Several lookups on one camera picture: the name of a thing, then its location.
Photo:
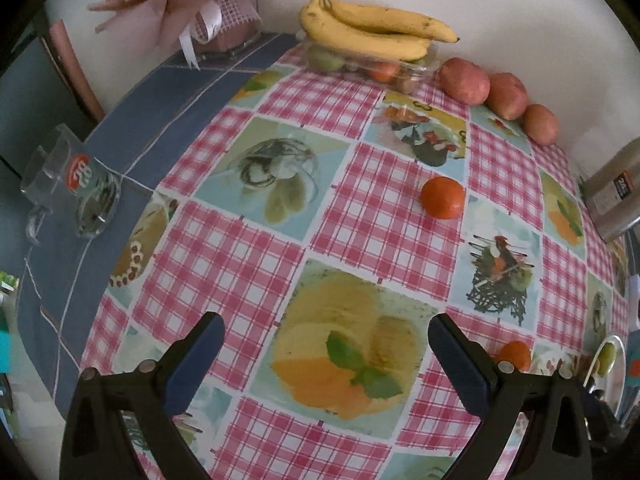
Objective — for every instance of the kiwi in container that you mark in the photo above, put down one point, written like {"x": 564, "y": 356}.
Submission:
{"x": 405, "y": 82}

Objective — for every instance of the stainless steel thermos jug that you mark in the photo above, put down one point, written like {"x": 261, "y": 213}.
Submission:
{"x": 615, "y": 195}

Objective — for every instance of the red checkered printed tablecloth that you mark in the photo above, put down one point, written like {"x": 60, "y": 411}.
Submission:
{"x": 225, "y": 260}

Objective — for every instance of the clear glass mug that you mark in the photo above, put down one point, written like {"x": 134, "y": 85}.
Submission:
{"x": 60, "y": 170}

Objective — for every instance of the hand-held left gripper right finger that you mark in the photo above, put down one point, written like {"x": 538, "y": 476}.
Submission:
{"x": 460, "y": 365}

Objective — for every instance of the pink wooden bar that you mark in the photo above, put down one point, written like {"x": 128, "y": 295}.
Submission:
{"x": 70, "y": 70}

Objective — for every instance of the clear plastic fruit container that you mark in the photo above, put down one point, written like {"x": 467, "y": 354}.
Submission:
{"x": 415, "y": 67}

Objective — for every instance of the bunch of yellow bananas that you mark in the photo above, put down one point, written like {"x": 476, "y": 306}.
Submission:
{"x": 365, "y": 30}

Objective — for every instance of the small orange in container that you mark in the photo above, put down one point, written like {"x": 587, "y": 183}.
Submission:
{"x": 382, "y": 71}

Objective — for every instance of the stainless steel plate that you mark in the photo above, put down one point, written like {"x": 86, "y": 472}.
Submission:
{"x": 618, "y": 360}

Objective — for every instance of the teal box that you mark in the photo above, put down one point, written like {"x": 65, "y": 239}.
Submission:
{"x": 635, "y": 342}

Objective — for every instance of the green mango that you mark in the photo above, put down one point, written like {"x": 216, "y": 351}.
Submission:
{"x": 607, "y": 355}

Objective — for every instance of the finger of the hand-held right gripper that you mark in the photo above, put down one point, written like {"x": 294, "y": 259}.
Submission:
{"x": 602, "y": 410}

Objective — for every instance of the green fruit in container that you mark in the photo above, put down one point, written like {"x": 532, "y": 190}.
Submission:
{"x": 327, "y": 59}

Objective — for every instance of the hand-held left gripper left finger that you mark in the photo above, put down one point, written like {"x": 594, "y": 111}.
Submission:
{"x": 197, "y": 360}

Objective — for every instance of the red apple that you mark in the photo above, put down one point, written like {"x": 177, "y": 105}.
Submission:
{"x": 507, "y": 95}
{"x": 540, "y": 124}
{"x": 464, "y": 81}

